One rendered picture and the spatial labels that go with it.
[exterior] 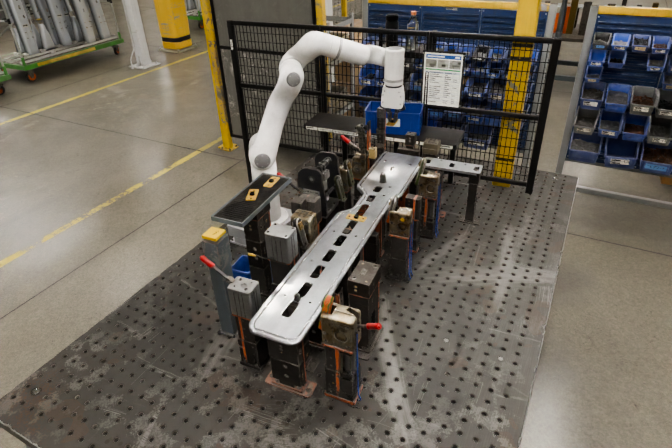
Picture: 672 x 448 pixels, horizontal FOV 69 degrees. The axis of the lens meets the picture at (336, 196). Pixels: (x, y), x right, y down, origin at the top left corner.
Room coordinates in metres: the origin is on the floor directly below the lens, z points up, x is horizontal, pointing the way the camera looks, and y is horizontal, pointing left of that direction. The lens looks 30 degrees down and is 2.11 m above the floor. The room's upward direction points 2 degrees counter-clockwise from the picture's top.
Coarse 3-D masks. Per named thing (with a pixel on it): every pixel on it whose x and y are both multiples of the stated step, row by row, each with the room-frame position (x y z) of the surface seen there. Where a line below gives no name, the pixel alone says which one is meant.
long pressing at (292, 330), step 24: (384, 168) 2.16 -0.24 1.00; (408, 168) 2.15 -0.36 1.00; (360, 192) 1.95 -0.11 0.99; (384, 192) 1.93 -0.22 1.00; (336, 216) 1.73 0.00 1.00; (336, 240) 1.57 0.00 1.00; (360, 240) 1.56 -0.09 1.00; (312, 264) 1.42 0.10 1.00; (336, 264) 1.42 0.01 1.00; (288, 288) 1.30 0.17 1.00; (312, 288) 1.29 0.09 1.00; (336, 288) 1.30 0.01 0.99; (264, 312) 1.18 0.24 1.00; (312, 312) 1.17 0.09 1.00; (264, 336) 1.09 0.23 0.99; (288, 336) 1.08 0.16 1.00
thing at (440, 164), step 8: (432, 160) 2.23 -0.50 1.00; (440, 160) 2.23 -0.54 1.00; (448, 160) 2.22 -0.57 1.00; (432, 168) 2.16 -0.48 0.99; (440, 168) 2.15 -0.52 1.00; (448, 168) 2.14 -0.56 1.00; (456, 168) 2.13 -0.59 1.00; (464, 168) 2.13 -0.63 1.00; (472, 168) 2.13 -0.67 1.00; (480, 168) 2.12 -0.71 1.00
